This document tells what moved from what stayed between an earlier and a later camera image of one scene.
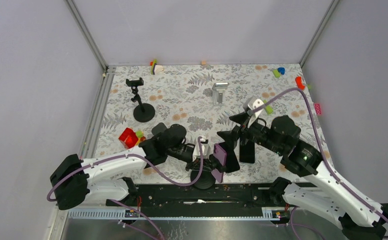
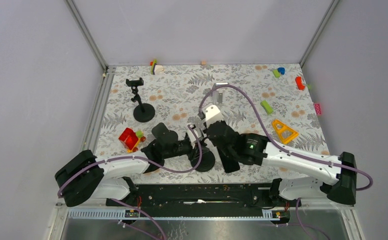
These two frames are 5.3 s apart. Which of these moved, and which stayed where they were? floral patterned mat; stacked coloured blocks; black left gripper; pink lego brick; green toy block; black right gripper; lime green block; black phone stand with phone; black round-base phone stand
Moved: black right gripper; black left gripper; black phone stand with phone
Stayed: stacked coloured blocks; floral patterned mat; pink lego brick; lime green block; black round-base phone stand; green toy block
